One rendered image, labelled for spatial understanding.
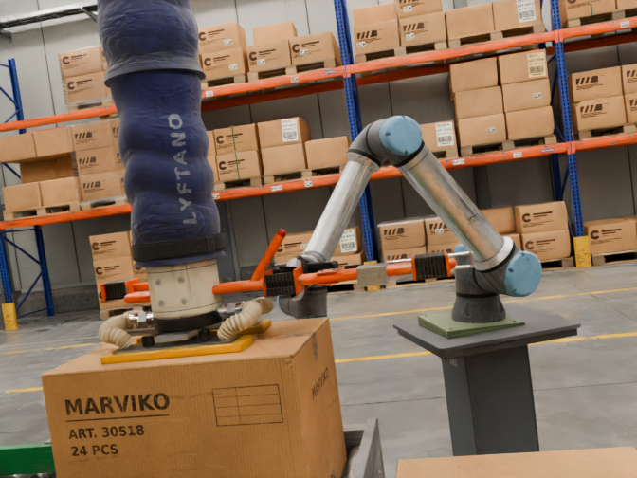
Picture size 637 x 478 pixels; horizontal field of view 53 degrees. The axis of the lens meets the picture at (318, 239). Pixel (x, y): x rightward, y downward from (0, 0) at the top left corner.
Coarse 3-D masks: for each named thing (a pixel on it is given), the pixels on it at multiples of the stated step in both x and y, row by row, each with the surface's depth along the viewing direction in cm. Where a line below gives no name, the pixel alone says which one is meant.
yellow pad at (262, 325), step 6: (258, 324) 163; (264, 324) 163; (270, 324) 168; (210, 330) 163; (216, 330) 162; (246, 330) 161; (252, 330) 161; (258, 330) 160; (264, 330) 162; (210, 336) 162; (216, 336) 162; (138, 342) 166
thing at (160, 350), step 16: (144, 336) 150; (208, 336) 147; (240, 336) 150; (112, 352) 151; (128, 352) 147; (144, 352) 146; (160, 352) 145; (176, 352) 144; (192, 352) 143; (208, 352) 143; (224, 352) 142
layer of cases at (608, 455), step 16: (608, 448) 162; (624, 448) 161; (400, 464) 169; (416, 464) 167; (432, 464) 166; (448, 464) 165; (464, 464) 164; (480, 464) 162; (496, 464) 161; (512, 464) 160; (528, 464) 159; (544, 464) 158; (560, 464) 156; (576, 464) 155; (592, 464) 154; (608, 464) 153; (624, 464) 152
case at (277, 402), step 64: (320, 320) 168; (64, 384) 144; (128, 384) 141; (192, 384) 138; (256, 384) 135; (320, 384) 154; (64, 448) 146; (128, 448) 143; (192, 448) 139; (256, 448) 136; (320, 448) 146
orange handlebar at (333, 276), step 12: (396, 264) 151; (408, 264) 150; (456, 264) 146; (300, 276) 151; (312, 276) 150; (324, 276) 149; (336, 276) 149; (348, 276) 148; (144, 288) 186; (216, 288) 153; (228, 288) 153; (240, 288) 152; (252, 288) 152; (132, 300) 157; (144, 300) 157
